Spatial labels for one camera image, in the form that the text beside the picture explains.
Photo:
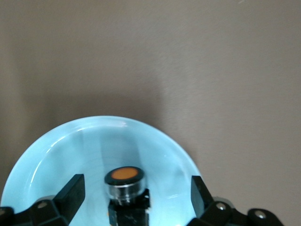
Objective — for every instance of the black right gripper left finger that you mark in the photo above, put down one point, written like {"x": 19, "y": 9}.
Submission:
{"x": 68, "y": 195}

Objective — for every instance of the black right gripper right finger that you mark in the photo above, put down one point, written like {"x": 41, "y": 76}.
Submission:
{"x": 200, "y": 197}

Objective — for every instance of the black orange small connector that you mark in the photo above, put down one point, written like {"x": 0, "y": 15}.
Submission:
{"x": 124, "y": 186}

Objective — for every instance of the light blue round plate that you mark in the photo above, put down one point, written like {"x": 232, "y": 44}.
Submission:
{"x": 94, "y": 146}

